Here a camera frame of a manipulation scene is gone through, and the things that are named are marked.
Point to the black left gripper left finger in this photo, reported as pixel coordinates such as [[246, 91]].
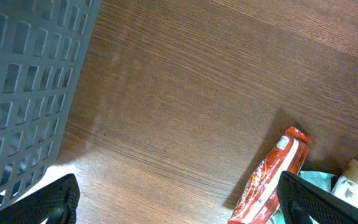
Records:
[[56, 203]]

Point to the red snack packet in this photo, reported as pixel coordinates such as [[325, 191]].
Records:
[[259, 200]]

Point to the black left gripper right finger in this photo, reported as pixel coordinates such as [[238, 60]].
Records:
[[302, 202]]

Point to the dark grey plastic basket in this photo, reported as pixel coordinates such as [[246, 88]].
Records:
[[43, 45]]

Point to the teal wipes packet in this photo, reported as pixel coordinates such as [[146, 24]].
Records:
[[322, 180]]

